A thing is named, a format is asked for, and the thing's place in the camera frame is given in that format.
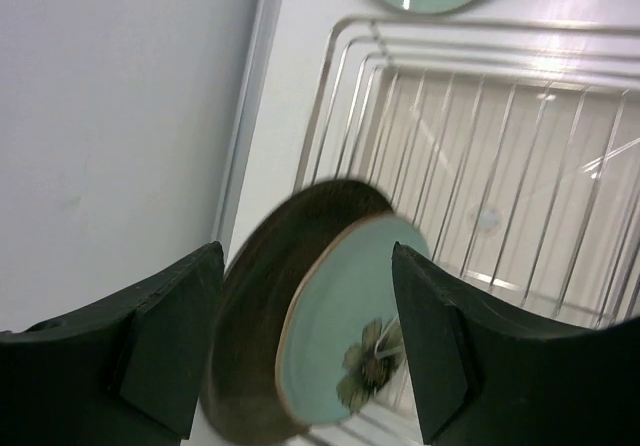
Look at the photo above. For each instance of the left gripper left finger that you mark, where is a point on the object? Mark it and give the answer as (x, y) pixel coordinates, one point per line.
(124, 370)

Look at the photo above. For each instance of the aluminium frame rail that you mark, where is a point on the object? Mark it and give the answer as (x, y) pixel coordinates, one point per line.
(253, 184)

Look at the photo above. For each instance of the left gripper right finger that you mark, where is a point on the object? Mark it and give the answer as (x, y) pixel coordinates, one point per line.
(485, 372)

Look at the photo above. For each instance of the brown plate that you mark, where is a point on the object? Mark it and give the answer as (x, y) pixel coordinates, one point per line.
(238, 394)

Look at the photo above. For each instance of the wire dish rack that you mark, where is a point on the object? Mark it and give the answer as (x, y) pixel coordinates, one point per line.
(361, 48)

